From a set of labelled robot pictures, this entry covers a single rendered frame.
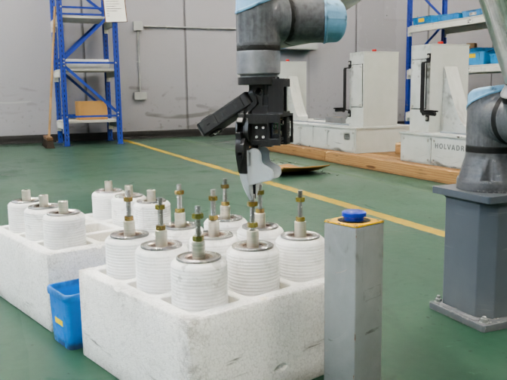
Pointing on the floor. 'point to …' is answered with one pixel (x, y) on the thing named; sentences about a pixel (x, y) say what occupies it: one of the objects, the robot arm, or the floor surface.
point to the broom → (50, 92)
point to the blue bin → (66, 313)
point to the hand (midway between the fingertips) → (248, 191)
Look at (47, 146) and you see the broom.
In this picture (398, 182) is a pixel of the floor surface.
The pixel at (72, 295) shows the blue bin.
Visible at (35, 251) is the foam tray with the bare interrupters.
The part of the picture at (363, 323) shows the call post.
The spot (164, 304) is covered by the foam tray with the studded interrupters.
